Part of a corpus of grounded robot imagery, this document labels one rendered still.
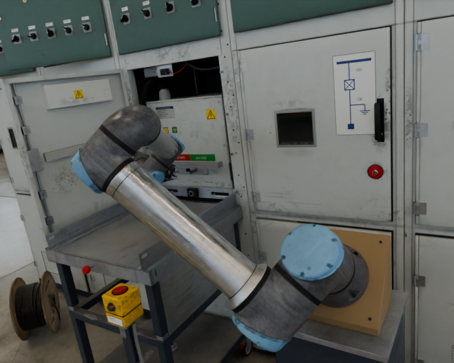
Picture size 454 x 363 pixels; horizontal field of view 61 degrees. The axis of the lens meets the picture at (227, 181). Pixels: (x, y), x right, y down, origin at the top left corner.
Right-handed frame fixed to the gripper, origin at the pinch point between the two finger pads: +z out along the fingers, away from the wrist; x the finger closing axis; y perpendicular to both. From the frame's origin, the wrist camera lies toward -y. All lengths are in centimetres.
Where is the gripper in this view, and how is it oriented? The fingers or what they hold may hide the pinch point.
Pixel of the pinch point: (174, 176)
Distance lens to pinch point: 196.1
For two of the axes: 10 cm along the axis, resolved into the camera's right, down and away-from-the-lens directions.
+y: 8.5, 0.4, -5.2
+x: 1.5, -9.8, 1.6
